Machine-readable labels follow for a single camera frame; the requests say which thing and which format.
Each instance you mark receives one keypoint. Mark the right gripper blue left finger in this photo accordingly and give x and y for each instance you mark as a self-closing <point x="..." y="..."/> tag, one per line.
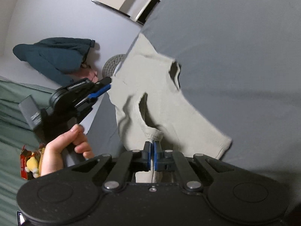
<point x="127" y="165"/>

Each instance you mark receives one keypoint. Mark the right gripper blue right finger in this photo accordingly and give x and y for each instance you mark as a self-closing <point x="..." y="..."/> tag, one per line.
<point x="175" y="162"/>

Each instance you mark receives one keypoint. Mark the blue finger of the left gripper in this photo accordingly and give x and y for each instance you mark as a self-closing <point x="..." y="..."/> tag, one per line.
<point x="103" y="82"/>
<point x="99" y="92"/>

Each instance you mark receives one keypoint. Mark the beige t-shirt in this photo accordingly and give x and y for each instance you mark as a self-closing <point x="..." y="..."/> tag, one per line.
<point x="150" y="106"/>

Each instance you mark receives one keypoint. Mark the person's left hand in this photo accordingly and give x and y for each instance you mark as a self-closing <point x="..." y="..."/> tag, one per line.
<point x="52" y="158"/>

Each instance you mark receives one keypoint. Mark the round grey woven stool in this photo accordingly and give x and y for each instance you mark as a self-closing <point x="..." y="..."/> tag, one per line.
<point x="112" y="65"/>

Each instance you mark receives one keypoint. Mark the pink hanging garment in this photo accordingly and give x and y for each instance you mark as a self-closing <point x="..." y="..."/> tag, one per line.
<point x="86" y="71"/>

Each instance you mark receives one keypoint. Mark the dark teal hanging jacket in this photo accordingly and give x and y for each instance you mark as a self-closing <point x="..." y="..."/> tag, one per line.
<point x="56" y="58"/>

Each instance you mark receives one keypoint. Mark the green curtain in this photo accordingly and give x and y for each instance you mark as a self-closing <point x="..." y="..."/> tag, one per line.
<point x="15" y="133"/>

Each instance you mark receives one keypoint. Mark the red snack box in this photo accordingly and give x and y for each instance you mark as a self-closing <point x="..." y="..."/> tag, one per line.
<point x="25" y="155"/>

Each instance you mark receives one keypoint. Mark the yellow plush toy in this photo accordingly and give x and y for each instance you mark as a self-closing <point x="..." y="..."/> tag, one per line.
<point x="32" y="166"/>

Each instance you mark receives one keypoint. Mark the grey bed sheet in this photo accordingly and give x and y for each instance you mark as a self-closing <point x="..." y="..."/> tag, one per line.
<point x="240" y="64"/>

